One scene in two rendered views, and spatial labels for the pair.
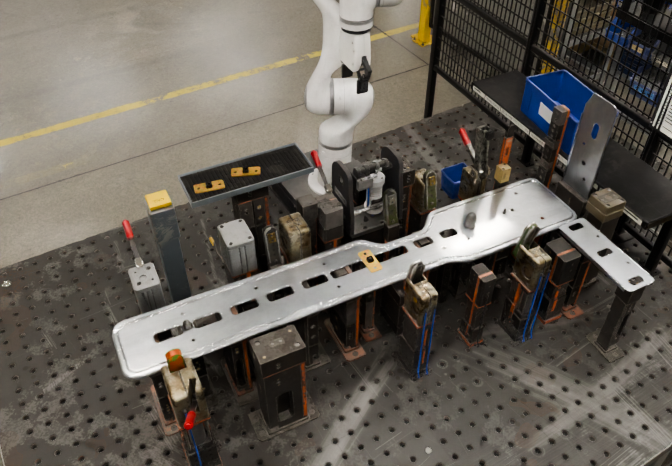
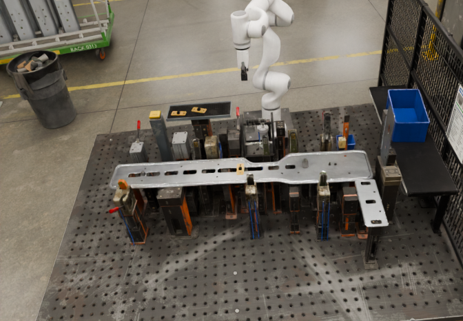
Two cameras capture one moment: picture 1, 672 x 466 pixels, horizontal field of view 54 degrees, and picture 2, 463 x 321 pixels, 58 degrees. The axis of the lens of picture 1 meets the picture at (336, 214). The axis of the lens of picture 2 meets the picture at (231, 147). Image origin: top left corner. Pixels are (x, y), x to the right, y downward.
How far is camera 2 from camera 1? 1.01 m
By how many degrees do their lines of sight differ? 26
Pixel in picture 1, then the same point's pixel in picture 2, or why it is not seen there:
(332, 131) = (266, 99)
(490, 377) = (291, 251)
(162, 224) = (155, 126)
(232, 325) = (160, 179)
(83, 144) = (202, 85)
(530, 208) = (346, 166)
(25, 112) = (184, 63)
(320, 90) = (258, 76)
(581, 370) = (344, 267)
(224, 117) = not seen: hidden behind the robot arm
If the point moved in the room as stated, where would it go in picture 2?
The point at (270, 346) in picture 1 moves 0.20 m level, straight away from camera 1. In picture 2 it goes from (166, 192) to (182, 165)
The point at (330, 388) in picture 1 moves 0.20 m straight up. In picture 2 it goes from (209, 228) to (204, 204)
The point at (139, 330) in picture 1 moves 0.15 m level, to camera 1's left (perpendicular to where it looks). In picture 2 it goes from (125, 169) to (105, 163)
